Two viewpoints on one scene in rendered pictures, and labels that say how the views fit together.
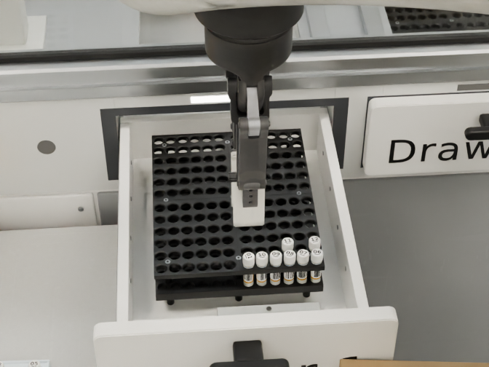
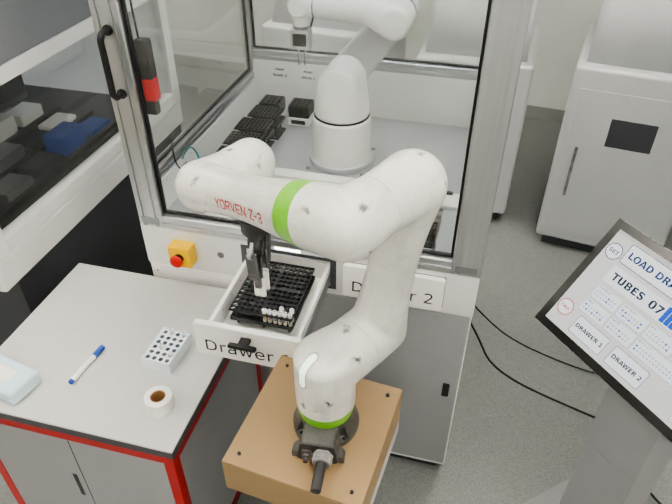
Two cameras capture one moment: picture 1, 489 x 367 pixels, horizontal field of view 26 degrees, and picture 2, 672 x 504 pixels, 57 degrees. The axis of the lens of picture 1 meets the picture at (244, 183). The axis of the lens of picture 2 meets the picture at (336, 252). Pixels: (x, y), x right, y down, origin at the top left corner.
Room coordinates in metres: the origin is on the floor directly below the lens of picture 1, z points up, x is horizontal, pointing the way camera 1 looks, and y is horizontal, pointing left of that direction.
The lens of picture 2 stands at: (-0.32, -0.56, 2.02)
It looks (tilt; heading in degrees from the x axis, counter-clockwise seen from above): 38 degrees down; 19
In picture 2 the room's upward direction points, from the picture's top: straight up
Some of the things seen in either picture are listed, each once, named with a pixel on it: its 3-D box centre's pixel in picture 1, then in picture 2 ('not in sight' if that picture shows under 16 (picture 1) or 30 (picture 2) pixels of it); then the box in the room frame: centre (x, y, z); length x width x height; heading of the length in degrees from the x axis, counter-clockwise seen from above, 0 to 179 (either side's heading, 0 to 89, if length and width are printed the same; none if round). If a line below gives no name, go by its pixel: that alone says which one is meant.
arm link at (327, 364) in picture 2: not in sight; (329, 374); (0.50, -0.27, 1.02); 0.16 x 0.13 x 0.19; 155
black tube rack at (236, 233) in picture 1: (233, 217); (274, 296); (0.85, 0.01, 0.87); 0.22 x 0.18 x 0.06; 4
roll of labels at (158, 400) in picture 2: not in sight; (159, 401); (0.48, 0.17, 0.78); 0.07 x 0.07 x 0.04
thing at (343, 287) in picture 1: (232, 214); (275, 295); (0.85, 0.01, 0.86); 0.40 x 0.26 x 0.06; 4
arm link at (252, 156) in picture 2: not in sight; (248, 170); (0.74, 0.00, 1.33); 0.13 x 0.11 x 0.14; 154
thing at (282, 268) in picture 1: (239, 266); (261, 312); (0.74, 0.01, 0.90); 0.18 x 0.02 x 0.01; 94
